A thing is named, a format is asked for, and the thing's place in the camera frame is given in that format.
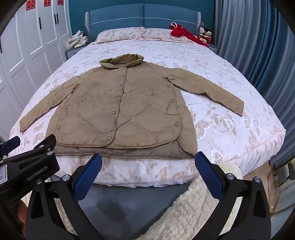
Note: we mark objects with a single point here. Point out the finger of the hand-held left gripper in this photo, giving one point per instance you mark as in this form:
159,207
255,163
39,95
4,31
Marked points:
45,144
10,145

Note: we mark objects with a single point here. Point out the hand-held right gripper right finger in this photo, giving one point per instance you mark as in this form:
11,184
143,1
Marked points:
208,177

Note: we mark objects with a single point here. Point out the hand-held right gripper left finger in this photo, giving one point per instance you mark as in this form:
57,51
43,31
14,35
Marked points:
88,178

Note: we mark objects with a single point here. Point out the tan quilted jacket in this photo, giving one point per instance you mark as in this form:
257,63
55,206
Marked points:
129,103

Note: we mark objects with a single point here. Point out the person's left hand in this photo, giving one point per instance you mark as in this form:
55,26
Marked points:
20,212

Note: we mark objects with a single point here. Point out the fluffy cream rug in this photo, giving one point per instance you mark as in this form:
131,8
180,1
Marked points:
196,214

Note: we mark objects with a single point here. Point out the beige storage box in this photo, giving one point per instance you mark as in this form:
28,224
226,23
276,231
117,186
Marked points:
278,196

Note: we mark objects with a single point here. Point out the white wardrobe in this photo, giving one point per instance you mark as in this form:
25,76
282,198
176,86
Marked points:
27,57

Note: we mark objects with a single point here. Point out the blue-grey nightstand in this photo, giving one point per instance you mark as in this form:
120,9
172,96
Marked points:
72,53
212,46

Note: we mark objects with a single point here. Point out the bed with floral duvet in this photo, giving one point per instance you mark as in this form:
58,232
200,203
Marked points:
219,69

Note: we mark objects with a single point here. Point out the pile of white cloths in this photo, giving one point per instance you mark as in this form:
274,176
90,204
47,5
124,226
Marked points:
77,39

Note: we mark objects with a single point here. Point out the floral pillow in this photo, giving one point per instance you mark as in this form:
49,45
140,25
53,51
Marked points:
117,34
161,34

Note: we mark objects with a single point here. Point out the blue-grey curtain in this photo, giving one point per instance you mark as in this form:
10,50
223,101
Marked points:
253,46

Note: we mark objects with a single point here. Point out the plush doll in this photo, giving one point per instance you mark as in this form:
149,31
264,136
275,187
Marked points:
207,35
202,31

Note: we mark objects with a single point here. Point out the red garment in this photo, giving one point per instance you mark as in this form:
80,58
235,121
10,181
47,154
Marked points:
184,32

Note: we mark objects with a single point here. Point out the blue upholstered headboard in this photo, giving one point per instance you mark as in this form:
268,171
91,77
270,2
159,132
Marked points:
143,16

